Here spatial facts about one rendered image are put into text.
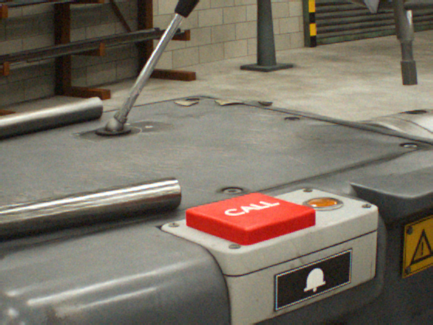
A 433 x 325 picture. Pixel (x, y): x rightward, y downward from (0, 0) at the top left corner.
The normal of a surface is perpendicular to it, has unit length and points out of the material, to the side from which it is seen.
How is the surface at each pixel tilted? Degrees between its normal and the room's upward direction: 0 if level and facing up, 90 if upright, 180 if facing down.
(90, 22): 90
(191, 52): 90
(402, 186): 0
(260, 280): 90
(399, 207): 90
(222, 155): 0
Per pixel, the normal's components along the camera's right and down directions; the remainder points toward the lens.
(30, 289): 0.07, -0.94
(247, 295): 0.62, 0.17
